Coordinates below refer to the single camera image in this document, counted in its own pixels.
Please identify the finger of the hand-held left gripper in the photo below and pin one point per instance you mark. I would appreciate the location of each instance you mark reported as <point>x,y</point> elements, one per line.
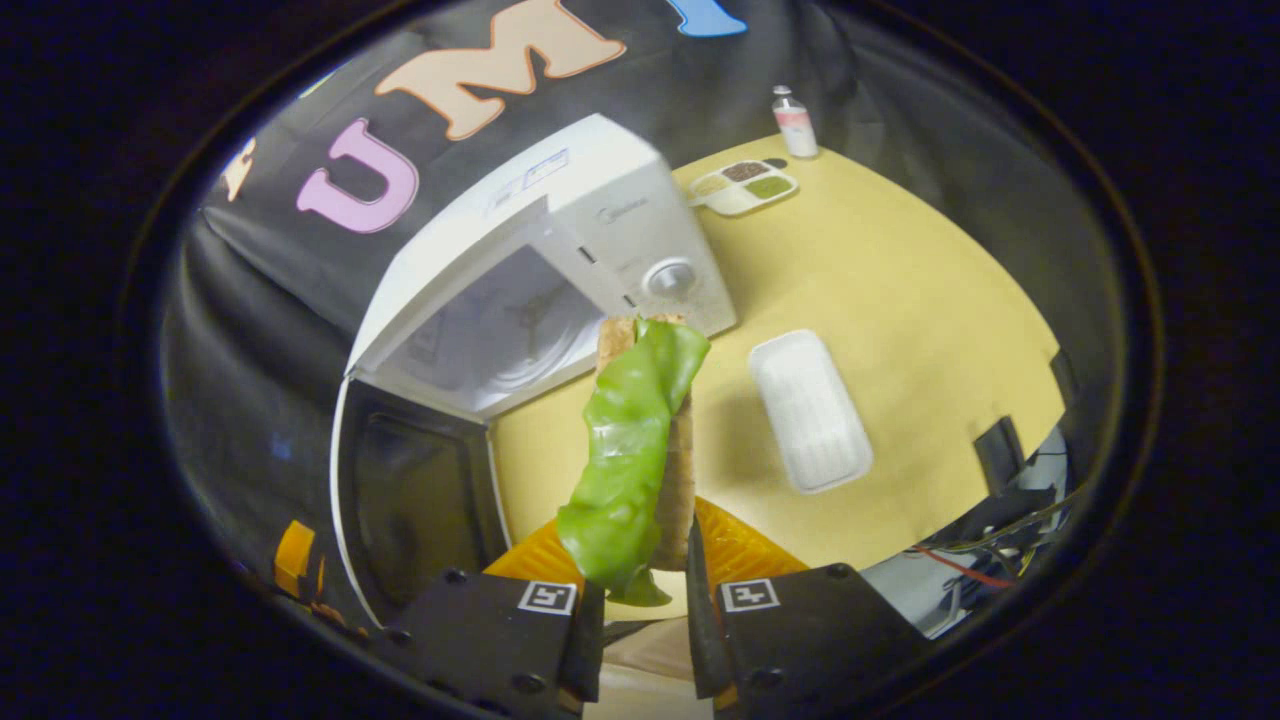
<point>297,560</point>

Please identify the white microwave oven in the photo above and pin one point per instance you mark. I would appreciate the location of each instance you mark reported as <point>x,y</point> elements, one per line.
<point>600,180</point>

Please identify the black table clamp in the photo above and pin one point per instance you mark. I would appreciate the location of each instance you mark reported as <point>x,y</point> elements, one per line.
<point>1000,455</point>

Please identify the black backdrop cloth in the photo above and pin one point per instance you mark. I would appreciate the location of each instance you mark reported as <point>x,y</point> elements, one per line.
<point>250,330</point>

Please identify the lettuce sandwich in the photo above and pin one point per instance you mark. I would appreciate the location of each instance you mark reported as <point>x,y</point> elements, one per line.
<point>625,450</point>

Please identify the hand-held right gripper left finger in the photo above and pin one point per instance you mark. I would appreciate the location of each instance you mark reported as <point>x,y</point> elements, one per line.
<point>480,640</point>

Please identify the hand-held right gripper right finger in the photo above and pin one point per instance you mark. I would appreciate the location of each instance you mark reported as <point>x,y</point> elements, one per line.
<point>705,640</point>

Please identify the white rectangular tray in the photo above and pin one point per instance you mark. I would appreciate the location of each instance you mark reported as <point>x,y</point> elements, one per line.
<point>810,415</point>

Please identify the small pink label bottle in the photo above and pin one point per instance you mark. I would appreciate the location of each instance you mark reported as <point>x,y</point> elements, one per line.
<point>796,125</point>

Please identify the white divided sauce dish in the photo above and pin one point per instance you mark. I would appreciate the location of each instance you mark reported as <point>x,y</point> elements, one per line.
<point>740,190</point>

